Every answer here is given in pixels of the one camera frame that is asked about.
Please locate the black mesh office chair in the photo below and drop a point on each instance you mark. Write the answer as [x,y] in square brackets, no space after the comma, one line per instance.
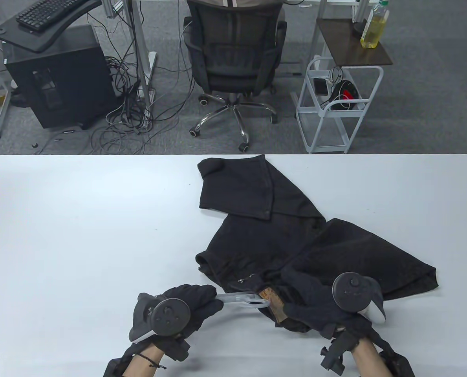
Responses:
[235,51]

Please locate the white desk leg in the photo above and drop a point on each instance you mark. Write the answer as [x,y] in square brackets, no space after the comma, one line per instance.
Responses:
[139,39]

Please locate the red black headset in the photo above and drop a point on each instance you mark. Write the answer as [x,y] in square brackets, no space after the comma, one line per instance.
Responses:
[345,94]

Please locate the bottle of yellow liquid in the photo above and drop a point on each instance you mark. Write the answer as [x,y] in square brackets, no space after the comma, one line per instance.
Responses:
[372,29]

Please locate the brown side table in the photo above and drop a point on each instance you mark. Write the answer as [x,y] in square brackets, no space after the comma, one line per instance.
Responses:
[355,43]

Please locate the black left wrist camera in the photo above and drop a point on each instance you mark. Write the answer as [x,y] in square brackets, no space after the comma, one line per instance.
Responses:
[174,347]

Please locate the grey clothes hanger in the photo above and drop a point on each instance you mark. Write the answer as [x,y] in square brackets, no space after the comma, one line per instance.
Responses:
[243,298]

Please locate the black garment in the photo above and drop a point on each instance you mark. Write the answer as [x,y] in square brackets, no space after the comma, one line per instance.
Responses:
[272,235]

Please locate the black keyboard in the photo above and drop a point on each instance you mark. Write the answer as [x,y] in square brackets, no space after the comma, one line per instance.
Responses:
[48,11]

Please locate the person's left hand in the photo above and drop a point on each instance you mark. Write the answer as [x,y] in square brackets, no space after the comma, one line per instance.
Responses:
[202,304]

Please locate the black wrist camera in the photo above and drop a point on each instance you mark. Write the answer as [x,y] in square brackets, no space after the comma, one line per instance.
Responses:
[174,347]
[337,351]

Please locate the person's right fingers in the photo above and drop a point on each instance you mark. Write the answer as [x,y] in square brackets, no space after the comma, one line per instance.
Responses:
[298,313]

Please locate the grey black right hand controller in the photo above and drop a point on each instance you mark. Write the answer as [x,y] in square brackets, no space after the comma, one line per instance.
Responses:
[355,292]

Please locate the person's left forearm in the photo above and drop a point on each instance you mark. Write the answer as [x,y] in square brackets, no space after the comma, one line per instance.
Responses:
[141,363]

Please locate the white metal cart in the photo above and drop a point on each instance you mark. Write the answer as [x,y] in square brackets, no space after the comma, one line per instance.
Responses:
[335,118]

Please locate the person's right forearm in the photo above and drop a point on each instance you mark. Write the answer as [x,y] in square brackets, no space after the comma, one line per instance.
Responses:
[369,359]

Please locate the black device in cart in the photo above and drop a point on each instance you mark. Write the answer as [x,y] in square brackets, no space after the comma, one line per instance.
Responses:
[320,85]

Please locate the black keyboard tray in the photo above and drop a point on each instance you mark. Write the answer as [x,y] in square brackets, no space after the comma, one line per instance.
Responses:
[41,41]

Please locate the grey black left hand controller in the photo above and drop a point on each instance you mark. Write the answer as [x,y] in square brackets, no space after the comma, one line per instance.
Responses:
[164,316]

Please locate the person's left fingers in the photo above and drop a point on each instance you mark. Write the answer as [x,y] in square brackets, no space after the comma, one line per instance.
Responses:
[206,302]

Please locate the grey black hand controller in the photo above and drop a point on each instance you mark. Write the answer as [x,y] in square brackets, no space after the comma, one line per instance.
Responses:
[355,292]
[164,316]

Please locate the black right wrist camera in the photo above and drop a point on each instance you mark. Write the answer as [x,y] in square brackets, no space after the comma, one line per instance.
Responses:
[337,351]

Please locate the person's right hand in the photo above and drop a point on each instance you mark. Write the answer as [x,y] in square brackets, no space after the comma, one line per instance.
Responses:
[315,298]

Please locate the black computer tower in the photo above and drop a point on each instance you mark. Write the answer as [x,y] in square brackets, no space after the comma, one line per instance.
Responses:
[68,86]

